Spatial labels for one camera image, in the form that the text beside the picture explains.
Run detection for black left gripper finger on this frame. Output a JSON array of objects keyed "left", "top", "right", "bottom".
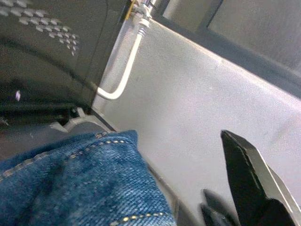
[{"left": 221, "top": 129, "right": 301, "bottom": 226}]

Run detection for blue denim jeans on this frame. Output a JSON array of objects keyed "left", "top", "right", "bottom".
[{"left": 0, "top": 129, "right": 177, "bottom": 226}]

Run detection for black washing machine dotted pattern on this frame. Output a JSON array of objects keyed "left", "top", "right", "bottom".
[{"left": 0, "top": 0, "right": 134, "bottom": 142}]

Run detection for metal water tap fitting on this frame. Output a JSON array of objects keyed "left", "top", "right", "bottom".
[{"left": 130, "top": 0, "right": 164, "bottom": 21}]

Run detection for white water hose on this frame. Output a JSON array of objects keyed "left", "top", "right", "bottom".
[{"left": 96, "top": 18, "right": 151, "bottom": 101}]

